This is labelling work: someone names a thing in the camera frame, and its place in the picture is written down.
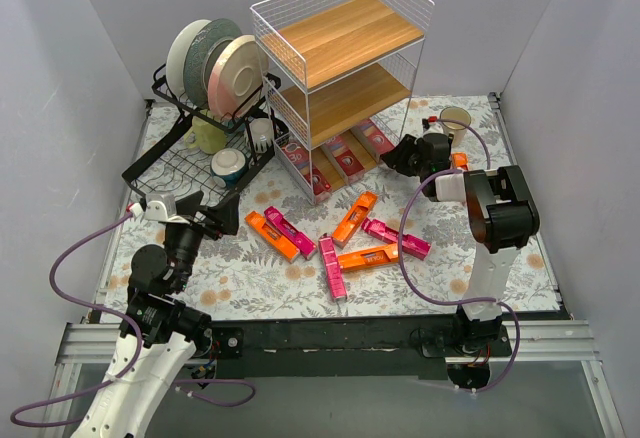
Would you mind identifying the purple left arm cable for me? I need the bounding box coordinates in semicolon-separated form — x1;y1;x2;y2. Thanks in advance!
9;207;257;429

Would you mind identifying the black wire dish rack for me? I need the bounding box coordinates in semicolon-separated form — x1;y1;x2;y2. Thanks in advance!
122;65;275;206

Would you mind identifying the grey green patterned plate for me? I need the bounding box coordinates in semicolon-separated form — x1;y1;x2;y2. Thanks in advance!
183;18;242;108

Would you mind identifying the magenta toothpaste box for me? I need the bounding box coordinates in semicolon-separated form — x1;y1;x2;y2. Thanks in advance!
318;234;348;302
361;218;431;260
265;206;317;260

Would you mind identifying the white and teal bowl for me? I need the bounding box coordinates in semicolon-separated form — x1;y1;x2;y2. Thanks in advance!
210;148;248;188

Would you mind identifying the pale yellow mug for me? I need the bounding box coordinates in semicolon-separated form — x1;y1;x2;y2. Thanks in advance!
184;116;227;155

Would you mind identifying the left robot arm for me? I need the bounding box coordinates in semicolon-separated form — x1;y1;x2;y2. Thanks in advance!
74;192;244;437

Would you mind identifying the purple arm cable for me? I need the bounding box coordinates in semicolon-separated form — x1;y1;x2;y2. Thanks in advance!
9;207;257;429
397;118;522;394

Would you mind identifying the red 3D toothpaste box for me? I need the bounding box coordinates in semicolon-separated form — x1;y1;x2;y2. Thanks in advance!
350;118;395;163
279;140;332;204
321;135;365;185

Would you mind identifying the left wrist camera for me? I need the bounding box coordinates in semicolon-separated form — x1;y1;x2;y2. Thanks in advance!
126;193;178;223

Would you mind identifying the cream white plate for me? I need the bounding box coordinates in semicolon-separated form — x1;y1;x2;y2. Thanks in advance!
166;19;210;97

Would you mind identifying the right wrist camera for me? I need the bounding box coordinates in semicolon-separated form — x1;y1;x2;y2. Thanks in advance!
422;116;448;142

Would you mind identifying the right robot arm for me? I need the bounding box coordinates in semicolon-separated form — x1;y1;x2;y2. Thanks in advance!
381;133;540;356

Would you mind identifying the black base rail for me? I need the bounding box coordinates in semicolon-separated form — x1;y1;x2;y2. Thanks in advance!
192;313;514;379

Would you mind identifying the white upside-down cup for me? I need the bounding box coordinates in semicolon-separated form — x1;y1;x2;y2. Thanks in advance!
249;118;274;154

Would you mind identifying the white wire three-tier shelf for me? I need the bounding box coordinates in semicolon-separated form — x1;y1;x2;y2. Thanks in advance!
249;0;434;206

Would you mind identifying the floral patterned table mat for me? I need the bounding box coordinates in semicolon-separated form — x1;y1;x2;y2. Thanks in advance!
98;96;560;320

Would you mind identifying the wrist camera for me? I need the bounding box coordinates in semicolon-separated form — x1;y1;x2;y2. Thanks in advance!
422;116;448;142
126;193;178;223

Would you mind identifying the cream mug black handle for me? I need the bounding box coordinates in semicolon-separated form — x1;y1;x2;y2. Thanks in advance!
439;106;471;148

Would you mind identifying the pink and cream plate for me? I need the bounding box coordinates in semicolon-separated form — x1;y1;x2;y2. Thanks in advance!
208;35;269;123

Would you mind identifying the orange toothpaste box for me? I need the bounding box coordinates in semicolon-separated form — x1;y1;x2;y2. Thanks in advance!
338;243;398;273
331;191;377;248
245;211;300;263
451;152;469;171

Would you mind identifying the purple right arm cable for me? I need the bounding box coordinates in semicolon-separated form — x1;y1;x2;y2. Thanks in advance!
397;118;522;394

